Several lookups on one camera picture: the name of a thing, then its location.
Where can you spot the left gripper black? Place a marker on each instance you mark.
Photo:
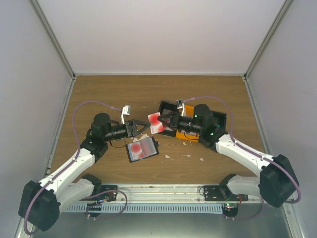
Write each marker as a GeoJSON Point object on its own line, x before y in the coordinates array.
{"type": "Point", "coordinates": [129, 124]}

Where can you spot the left frame post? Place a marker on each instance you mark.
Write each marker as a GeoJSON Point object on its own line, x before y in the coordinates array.
{"type": "Point", "coordinates": [46, 25]}

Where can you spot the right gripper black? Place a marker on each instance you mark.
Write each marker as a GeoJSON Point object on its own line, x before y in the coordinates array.
{"type": "Point", "coordinates": [175, 120]}

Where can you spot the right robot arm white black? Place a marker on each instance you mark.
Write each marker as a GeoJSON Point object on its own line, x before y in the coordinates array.
{"type": "Point", "coordinates": [274, 180]}

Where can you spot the black card holder wallet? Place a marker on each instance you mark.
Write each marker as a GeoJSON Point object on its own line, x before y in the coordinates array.
{"type": "Point", "coordinates": [156, 145]}

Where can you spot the aluminium rail front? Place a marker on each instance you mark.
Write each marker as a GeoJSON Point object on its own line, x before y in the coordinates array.
{"type": "Point", "coordinates": [173, 193]}

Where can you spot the black bin with cards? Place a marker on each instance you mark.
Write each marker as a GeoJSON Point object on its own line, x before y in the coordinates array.
{"type": "Point", "coordinates": [166, 108]}

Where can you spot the right frame post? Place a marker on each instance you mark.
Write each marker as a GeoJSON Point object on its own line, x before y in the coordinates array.
{"type": "Point", "coordinates": [269, 35]}

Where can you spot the frame post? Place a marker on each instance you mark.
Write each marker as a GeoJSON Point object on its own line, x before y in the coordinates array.
{"type": "Point", "coordinates": [269, 35]}
{"type": "Point", "coordinates": [46, 25]}

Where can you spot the black bin with teal item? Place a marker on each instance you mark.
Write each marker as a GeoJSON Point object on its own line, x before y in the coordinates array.
{"type": "Point", "coordinates": [211, 134]}

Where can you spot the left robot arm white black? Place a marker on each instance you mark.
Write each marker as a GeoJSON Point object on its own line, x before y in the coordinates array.
{"type": "Point", "coordinates": [103, 130]}

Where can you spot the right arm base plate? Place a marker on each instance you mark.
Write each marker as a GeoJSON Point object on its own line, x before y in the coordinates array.
{"type": "Point", "coordinates": [219, 193]}

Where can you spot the yellow bin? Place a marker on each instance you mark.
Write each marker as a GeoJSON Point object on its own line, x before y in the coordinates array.
{"type": "Point", "coordinates": [190, 136]}

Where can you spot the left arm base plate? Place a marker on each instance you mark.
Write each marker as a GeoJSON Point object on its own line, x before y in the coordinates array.
{"type": "Point", "coordinates": [111, 196]}

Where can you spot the slotted cable duct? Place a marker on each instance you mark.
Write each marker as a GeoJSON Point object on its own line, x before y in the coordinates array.
{"type": "Point", "coordinates": [159, 208]}

